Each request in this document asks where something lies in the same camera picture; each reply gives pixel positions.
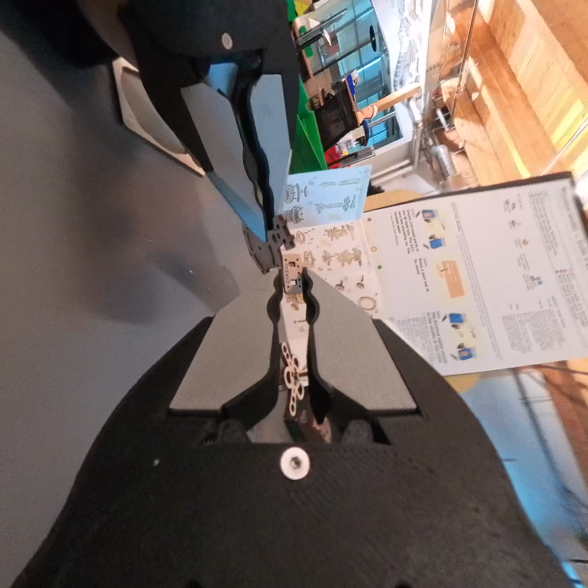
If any folded assembly instruction sheet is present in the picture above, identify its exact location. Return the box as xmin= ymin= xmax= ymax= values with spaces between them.
xmin=280 ymin=164 xmax=383 ymax=345

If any plywood parts sheet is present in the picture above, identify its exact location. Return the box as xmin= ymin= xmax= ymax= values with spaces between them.
xmin=112 ymin=57 xmax=206 ymax=177

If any wooden flower-disc rod assembly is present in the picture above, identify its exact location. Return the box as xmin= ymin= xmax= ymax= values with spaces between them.
xmin=277 ymin=342 xmax=308 ymax=419

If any small wooden connector piece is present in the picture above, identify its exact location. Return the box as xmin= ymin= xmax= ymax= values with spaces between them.
xmin=281 ymin=252 xmax=309 ymax=295

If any green plastic bin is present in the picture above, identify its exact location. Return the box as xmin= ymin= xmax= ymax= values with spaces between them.
xmin=294 ymin=76 xmax=329 ymax=172

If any white instruction board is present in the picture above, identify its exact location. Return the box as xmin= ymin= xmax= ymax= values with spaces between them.
xmin=363 ymin=172 xmax=588 ymax=378

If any round wooden frame part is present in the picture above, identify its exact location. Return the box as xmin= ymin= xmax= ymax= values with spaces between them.
xmin=243 ymin=213 xmax=296 ymax=276

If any silver ventilation duct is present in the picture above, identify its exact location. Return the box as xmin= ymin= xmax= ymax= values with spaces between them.
xmin=432 ymin=142 xmax=456 ymax=177

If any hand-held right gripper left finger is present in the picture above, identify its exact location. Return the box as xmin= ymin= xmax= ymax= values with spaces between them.
xmin=169 ymin=268 xmax=282 ymax=425

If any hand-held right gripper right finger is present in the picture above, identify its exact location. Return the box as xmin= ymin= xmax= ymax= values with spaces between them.
xmin=301 ymin=269 xmax=419 ymax=425

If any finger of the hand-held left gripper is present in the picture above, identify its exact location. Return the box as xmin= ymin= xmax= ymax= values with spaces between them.
xmin=239 ymin=73 xmax=295 ymax=217
xmin=180 ymin=79 xmax=272 ymax=244

